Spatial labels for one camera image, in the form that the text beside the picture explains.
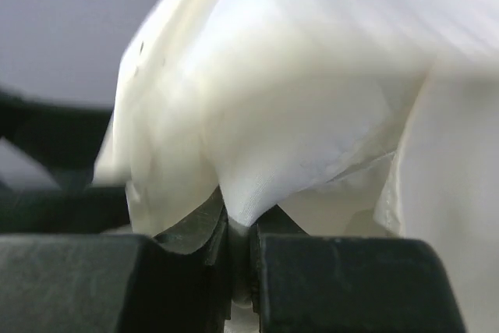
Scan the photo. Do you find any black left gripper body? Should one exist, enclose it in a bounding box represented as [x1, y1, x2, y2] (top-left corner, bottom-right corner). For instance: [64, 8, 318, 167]
[1, 90, 129, 234]

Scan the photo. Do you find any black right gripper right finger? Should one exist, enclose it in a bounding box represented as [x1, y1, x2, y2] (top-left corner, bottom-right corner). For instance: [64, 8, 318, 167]
[250, 207, 466, 333]

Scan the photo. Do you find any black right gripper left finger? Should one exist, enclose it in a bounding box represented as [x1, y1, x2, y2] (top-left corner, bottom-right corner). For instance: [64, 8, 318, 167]
[1, 192, 230, 332]

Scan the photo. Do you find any cream white pillowcase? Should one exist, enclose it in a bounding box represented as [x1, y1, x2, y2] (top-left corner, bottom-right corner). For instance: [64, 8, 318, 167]
[94, 0, 498, 332]

